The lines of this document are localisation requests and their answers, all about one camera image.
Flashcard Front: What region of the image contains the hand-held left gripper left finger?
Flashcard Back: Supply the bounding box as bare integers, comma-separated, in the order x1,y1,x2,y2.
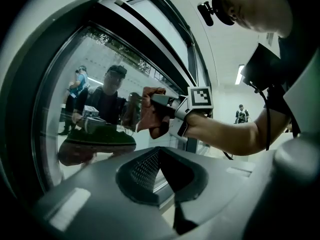
32,146,181,240

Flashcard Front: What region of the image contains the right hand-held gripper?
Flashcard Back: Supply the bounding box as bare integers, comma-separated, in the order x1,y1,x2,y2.
151,86,215,138

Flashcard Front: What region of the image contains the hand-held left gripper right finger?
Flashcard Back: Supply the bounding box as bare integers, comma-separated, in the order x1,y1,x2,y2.
159,146,272,227

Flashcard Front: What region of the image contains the dark red cloth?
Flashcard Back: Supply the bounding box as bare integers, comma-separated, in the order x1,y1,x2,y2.
136,86,174,139

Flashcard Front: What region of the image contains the clear window glass pane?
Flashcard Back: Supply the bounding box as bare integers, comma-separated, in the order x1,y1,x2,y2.
32,26,192,194

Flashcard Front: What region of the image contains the person's right forearm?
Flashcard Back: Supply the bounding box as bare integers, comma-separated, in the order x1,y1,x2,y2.
186,106,269,157

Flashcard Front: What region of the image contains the frosted window sash pane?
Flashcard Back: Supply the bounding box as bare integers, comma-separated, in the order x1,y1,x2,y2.
126,0,196,84

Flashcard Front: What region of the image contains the ceiling light panel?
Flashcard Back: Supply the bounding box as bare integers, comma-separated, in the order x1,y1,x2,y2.
234,63,246,85

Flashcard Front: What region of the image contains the chest-mounted display screen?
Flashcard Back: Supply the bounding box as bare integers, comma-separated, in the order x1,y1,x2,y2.
241,42,282,91

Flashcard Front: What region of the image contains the person's head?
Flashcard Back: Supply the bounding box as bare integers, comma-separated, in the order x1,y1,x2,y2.
219,0,294,39

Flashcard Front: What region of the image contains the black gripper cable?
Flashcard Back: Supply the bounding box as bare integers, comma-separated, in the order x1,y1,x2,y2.
248,80,272,152

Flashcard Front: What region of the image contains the black head-mounted camera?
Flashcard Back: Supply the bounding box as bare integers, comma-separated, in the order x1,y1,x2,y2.
196,0,216,27

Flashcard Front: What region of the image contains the black head strap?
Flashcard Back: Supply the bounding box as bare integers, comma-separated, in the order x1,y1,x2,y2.
211,0,236,26

